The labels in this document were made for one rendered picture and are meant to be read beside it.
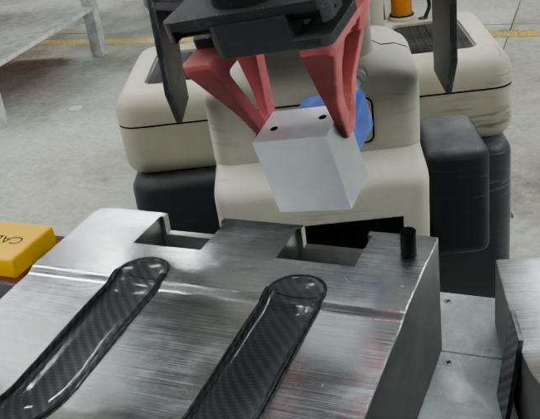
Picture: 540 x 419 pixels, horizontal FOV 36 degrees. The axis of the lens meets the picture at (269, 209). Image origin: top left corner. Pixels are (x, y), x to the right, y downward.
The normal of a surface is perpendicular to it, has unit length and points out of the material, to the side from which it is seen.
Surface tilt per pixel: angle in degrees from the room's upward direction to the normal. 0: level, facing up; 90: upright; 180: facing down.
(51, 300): 3
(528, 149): 0
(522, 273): 0
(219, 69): 79
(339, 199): 100
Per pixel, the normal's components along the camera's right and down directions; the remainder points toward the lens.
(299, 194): -0.36, 0.62
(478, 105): -0.01, 0.46
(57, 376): -0.04, -0.84
